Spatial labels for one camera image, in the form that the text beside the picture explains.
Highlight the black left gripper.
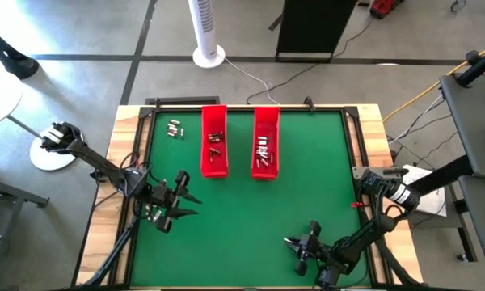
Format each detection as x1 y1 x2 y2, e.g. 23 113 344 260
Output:
151 170 203 234

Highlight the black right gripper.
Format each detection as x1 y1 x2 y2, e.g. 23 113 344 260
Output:
283 221 323 276

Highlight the red plastic bin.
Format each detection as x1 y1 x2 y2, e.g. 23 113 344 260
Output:
200 104 230 179
250 106 281 181

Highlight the green table mat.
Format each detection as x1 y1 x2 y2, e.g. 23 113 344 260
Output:
129 109 373 289

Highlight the black diagonal strut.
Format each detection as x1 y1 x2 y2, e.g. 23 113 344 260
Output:
377 242 420 289
82 213 142 289

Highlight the black floor plate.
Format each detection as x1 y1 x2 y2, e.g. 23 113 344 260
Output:
145 95 221 106

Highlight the white box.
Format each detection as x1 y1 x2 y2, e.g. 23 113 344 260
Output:
402 164 448 218

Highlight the black desk crossbar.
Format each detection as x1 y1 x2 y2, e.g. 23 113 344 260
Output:
407 154 474 195

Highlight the white tower fan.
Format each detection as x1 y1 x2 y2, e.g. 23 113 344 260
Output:
188 0 227 69

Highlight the black partition panel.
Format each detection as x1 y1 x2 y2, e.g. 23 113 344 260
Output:
275 0 360 64

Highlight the grey desk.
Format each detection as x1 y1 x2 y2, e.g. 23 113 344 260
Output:
439 72 485 280

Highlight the black chair leg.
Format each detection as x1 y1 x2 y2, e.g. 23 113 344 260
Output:
0 20 40 80

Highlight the red and black device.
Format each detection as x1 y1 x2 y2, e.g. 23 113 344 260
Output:
369 0 405 20

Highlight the white fan cable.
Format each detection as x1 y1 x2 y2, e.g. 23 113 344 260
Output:
224 57 280 106

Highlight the black floor cable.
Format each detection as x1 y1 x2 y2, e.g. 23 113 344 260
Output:
246 15 375 105

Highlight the grey metal table frame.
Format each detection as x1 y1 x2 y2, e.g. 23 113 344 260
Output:
0 161 51 291

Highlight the yellow cable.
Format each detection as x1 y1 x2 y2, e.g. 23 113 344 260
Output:
382 42 485 123

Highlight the white round pedestal table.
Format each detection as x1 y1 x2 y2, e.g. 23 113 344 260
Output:
0 66 85 171

